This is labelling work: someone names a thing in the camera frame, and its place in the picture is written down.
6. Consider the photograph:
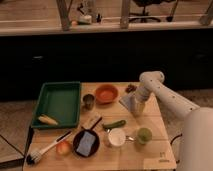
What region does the green apple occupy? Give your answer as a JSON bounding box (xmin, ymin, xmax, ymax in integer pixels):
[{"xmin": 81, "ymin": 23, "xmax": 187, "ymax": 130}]
[{"xmin": 136, "ymin": 128, "xmax": 152, "ymax": 145}]

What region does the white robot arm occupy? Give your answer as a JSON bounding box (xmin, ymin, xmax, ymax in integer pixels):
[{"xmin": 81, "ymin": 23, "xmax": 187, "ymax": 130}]
[{"xmin": 132, "ymin": 71, "xmax": 213, "ymax": 171}]

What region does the white dish brush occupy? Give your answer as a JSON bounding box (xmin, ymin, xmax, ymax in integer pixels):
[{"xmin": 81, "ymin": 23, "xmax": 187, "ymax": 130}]
[{"xmin": 26, "ymin": 131, "xmax": 71, "ymax": 165}]

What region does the green plastic tray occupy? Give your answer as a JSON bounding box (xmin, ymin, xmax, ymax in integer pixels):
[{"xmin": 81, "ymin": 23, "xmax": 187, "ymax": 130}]
[{"xmin": 31, "ymin": 82, "xmax": 81, "ymax": 129}]

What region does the white paper cup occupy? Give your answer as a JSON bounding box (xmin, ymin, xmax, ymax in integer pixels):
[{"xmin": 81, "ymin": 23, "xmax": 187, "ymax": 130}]
[{"xmin": 107, "ymin": 128, "xmax": 126, "ymax": 147}]

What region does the black frying pan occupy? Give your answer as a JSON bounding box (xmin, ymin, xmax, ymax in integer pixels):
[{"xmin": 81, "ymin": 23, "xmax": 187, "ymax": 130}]
[{"xmin": 73, "ymin": 117, "xmax": 102, "ymax": 157}]

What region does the orange bowl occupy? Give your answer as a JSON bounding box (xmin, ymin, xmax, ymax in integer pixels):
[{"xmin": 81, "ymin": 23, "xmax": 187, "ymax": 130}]
[{"xmin": 95, "ymin": 84, "xmax": 118, "ymax": 104}]

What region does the blue sponge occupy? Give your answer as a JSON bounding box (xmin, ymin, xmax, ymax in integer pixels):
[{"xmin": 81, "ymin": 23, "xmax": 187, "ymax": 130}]
[{"xmin": 76, "ymin": 131, "xmax": 95, "ymax": 157}]

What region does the wooden table leg left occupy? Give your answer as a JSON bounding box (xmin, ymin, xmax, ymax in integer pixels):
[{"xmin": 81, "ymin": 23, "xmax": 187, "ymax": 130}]
[{"xmin": 56, "ymin": 0, "xmax": 72, "ymax": 31}]

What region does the grey towel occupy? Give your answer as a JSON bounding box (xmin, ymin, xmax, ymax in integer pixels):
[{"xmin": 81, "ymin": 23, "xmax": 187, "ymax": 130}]
[{"xmin": 119, "ymin": 93, "xmax": 134, "ymax": 111}]

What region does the wooden table leg middle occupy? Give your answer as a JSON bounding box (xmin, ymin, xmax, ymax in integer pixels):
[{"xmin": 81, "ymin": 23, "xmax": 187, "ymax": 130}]
[{"xmin": 120, "ymin": 0, "xmax": 130, "ymax": 29}]

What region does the red peach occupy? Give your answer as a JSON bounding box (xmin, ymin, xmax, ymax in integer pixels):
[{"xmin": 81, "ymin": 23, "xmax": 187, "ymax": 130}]
[{"xmin": 56, "ymin": 140, "xmax": 71, "ymax": 155}]

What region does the wooden table leg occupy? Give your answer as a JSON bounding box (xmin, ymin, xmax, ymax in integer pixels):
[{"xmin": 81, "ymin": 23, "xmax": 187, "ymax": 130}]
[
  {"xmin": 56, "ymin": 0, "xmax": 72, "ymax": 31},
  {"xmin": 120, "ymin": 0, "xmax": 130, "ymax": 29}
]

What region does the small metal cup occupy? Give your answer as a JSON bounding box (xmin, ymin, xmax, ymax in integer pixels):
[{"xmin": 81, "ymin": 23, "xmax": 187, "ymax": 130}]
[{"xmin": 83, "ymin": 94, "xmax": 95, "ymax": 110}]

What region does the black office chair base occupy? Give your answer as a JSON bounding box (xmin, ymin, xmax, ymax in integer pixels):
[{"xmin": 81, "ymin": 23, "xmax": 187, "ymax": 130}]
[{"xmin": 129, "ymin": 0, "xmax": 160, "ymax": 23}]

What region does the metal spoon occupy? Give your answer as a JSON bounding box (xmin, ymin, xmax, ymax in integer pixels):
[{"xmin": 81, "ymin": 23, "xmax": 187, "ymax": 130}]
[{"xmin": 126, "ymin": 135, "xmax": 136, "ymax": 141}]

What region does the green cucumber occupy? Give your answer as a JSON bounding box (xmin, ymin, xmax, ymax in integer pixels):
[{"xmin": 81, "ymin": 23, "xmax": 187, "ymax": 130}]
[{"xmin": 102, "ymin": 120, "xmax": 126, "ymax": 130}]

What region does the black floor cable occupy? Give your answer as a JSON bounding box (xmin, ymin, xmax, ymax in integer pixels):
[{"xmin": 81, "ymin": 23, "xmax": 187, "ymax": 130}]
[{"xmin": 170, "ymin": 133, "xmax": 183, "ymax": 164}]

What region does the brown grape bunch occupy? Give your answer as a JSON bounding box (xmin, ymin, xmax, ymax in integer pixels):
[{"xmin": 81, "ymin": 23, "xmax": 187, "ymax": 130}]
[{"xmin": 125, "ymin": 84, "xmax": 137, "ymax": 93}]

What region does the yellow corn cob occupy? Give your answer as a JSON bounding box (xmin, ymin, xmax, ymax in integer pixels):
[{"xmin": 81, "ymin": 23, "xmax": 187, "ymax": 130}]
[{"xmin": 38, "ymin": 115, "xmax": 58, "ymax": 125}]

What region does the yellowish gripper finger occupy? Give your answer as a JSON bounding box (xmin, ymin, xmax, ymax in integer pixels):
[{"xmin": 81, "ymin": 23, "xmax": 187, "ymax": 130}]
[{"xmin": 131, "ymin": 99, "xmax": 145, "ymax": 116}]

